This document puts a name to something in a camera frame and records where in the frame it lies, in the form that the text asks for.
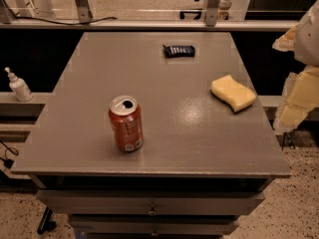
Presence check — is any black cabinet leg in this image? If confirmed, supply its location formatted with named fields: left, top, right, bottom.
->
left=37, top=207, right=57, bottom=235

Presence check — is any black plug and cable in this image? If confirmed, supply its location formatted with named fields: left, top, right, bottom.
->
left=0, top=139, right=20, bottom=170

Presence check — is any grey drawer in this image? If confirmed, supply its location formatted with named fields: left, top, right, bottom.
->
left=37, top=190, right=264, bottom=216
left=69, top=215, right=238, bottom=236

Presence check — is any white pump bottle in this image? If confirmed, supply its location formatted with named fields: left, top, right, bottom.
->
left=5, top=67, right=33, bottom=102

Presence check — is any yellow sponge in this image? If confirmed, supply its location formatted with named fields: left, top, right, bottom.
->
left=210, top=75, right=256, bottom=113

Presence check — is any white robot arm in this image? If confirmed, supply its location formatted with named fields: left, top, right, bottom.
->
left=272, top=1, right=319, bottom=134

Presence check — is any grey lower drawer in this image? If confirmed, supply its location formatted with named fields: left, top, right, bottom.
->
left=69, top=215, right=238, bottom=236

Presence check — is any red coke can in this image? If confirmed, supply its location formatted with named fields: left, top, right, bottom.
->
left=109, top=96, right=144, bottom=152

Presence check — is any grey top drawer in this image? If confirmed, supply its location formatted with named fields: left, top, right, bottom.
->
left=37, top=190, right=264, bottom=216

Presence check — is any black cable on ledge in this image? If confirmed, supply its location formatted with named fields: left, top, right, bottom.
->
left=9, top=10, right=118, bottom=26

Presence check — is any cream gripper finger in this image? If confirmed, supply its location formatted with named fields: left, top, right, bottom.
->
left=272, top=26, right=297, bottom=52
left=273, top=66, right=319, bottom=134

